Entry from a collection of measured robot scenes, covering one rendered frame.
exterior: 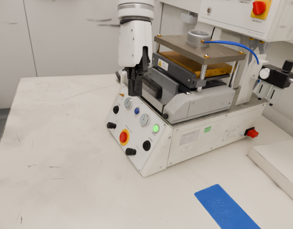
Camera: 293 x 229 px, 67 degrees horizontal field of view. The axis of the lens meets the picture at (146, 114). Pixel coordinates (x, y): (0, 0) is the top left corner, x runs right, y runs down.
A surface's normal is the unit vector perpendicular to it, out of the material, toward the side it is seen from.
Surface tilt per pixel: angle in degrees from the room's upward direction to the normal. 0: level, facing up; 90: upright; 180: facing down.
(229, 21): 90
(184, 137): 90
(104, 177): 0
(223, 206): 0
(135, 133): 65
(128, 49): 83
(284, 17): 90
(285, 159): 0
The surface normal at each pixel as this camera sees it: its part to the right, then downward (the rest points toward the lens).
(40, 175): 0.09, -0.85
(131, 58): -0.83, 0.08
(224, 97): 0.50, 0.49
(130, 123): -0.74, -0.18
